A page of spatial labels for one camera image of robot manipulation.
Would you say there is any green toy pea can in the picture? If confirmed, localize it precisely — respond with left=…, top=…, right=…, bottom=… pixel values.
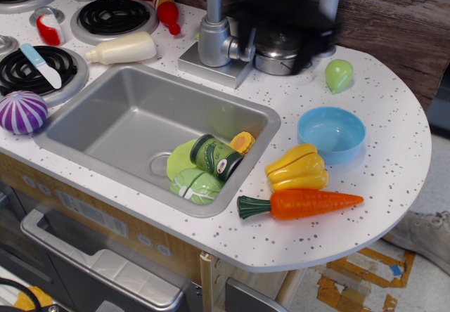
left=190, top=134, right=243, bottom=182

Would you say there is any grey oven door handle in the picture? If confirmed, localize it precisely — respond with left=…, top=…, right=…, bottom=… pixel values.
left=21, top=209, right=184, bottom=311

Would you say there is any yellow object bottom left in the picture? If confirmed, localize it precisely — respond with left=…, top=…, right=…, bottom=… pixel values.
left=13, top=285, right=54, bottom=311

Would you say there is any blue handled toy knife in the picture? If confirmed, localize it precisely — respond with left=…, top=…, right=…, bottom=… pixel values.
left=20, top=44, right=62, bottom=89

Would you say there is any light green toy lettuce leaf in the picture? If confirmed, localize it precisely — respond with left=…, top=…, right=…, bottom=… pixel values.
left=167, top=139, right=197, bottom=181

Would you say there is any small steel pot with lid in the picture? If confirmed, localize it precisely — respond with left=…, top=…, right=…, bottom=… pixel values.
left=254, top=25, right=313, bottom=76

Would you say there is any silver stove knob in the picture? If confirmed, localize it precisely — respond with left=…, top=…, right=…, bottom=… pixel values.
left=0, top=35, right=19, bottom=58

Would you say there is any purple striped toy onion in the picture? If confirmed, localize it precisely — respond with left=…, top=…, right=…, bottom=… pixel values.
left=1, top=91, right=48, bottom=135

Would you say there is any grey sneaker shoe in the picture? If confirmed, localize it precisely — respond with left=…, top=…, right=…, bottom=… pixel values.
left=382, top=211, right=449, bottom=274

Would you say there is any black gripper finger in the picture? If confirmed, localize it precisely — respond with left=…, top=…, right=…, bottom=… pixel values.
left=238, top=21, right=256, bottom=59
left=290, top=39, right=330, bottom=75

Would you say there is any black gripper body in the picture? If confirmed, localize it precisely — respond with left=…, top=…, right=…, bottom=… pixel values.
left=228, top=0, right=321, bottom=40

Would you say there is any light blue plastic bowl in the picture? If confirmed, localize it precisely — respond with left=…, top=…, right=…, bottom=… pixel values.
left=297, top=107, right=366, bottom=165

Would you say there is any green toy cabbage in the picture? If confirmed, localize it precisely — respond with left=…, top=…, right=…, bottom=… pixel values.
left=169, top=168, right=224, bottom=205

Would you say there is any silver toy faucet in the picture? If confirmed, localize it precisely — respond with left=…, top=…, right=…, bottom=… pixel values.
left=178, top=0, right=256, bottom=89

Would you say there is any green toy pear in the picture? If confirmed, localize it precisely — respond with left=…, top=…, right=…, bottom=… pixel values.
left=325, top=59, right=354, bottom=94

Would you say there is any orange toy carrot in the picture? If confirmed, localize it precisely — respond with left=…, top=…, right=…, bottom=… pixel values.
left=237, top=189, right=364, bottom=220

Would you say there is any red white toy cheese wedge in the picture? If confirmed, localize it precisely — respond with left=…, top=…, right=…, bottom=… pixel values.
left=36, top=14, right=65, bottom=46

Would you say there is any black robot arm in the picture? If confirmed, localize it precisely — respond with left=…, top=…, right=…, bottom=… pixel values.
left=228, top=0, right=339, bottom=75

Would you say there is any yellow toy corn piece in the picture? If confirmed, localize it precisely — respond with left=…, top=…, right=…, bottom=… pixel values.
left=229, top=131, right=255, bottom=155

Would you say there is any yellow toy bell pepper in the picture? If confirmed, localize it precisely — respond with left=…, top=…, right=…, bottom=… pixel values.
left=265, top=143, right=328, bottom=191

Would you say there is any red toy ketchup bottle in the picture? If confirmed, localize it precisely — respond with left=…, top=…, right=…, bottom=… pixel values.
left=153, top=0, right=181, bottom=36

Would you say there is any cream toy mayonnaise bottle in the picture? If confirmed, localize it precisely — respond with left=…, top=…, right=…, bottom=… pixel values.
left=85, top=31, right=157, bottom=65

